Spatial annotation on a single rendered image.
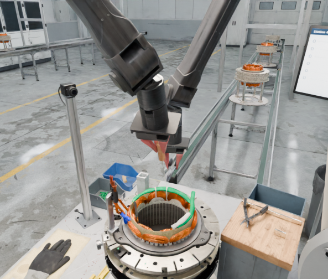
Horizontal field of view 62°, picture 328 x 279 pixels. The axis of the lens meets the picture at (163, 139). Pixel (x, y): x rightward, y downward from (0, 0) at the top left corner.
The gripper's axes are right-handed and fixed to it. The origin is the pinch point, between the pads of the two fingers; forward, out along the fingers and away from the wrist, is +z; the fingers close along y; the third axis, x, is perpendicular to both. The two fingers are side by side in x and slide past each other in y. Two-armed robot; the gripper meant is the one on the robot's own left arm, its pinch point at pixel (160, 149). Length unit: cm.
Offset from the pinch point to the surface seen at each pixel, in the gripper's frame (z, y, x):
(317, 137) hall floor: 250, -132, -263
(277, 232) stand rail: 26.6, -31.4, 2.8
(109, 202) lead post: 10.1, 11.9, 10.9
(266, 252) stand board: 25.1, -28.2, 9.6
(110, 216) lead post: 14.3, 11.9, 12.5
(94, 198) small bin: 59, 43, -15
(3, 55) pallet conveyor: 217, 483, -392
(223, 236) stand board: 26.4, -17.0, 6.7
